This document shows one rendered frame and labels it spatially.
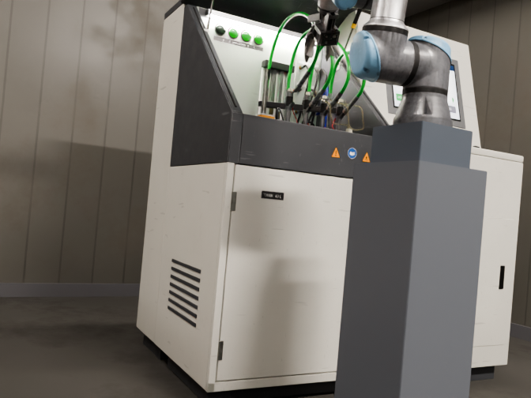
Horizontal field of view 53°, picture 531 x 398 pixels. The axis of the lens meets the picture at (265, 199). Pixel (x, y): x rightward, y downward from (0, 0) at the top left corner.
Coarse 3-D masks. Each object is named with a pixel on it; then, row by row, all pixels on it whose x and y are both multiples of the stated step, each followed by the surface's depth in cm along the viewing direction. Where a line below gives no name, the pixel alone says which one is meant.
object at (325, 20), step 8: (328, 16) 176; (336, 16) 176; (312, 24) 185; (320, 24) 183; (328, 24) 181; (312, 32) 186; (320, 32) 180; (328, 32) 180; (336, 32) 181; (320, 40) 183; (328, 40) 182; (336, 40) 183
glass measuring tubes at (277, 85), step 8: (264, 64) 230; (272, 64) 230; (280, 64) 232; (264, 72) 232; (272, 72) 234; (280, 72) 234; (272, 80) 232; (280, 80) 234; (272, 88) 232; (280, 88) 234; (272, 96) 232; (280, 96) 233; (272, 112) 232; (280, 112) 234
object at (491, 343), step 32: (352, 32) 234; (416, 32) 249; (384, 96) 230; (480, 160) 221; (512, 192) 230; (512, 224) 231; (480, 256) 222; (512, 256) 232; (480, 288) 223; (512, 288) 232; (480, 320) 223; (480, 352) 224
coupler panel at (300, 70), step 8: (296, 56) 240; (296, 64) 240; (304, 64) 242; (320, 64) 246; (296, 72) 240; (304, 72) 242; (320, 72) 244; (296, 80) 241; (312, 80) 244; (304, 88) 243; (312, 88) 245; (296, 96) 241; (296, 112) 240
